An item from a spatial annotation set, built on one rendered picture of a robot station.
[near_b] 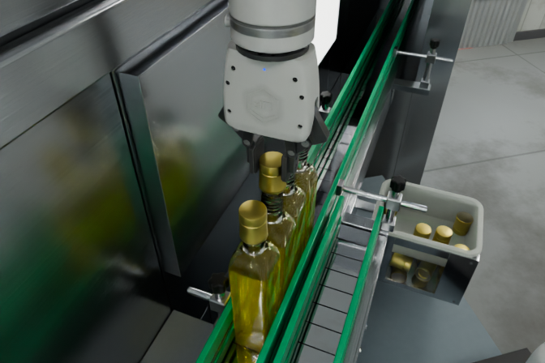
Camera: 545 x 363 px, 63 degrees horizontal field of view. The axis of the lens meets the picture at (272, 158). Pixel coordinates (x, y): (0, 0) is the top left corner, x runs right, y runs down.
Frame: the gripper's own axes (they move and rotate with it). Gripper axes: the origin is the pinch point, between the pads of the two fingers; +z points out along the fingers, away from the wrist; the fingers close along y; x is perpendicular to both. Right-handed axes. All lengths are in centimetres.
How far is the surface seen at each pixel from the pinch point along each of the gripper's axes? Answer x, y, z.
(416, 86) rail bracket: 87, 13, 34
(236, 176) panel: 13.3, -12.1, 17.6
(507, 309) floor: 98, 71, 137
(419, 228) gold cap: 33, 22, 38
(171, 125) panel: -2.6, -12.1, -3.7
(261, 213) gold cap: -6.1, 1.0, 3.4
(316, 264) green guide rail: 4.2, 5.9, 23.1
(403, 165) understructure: 108, 15, 81
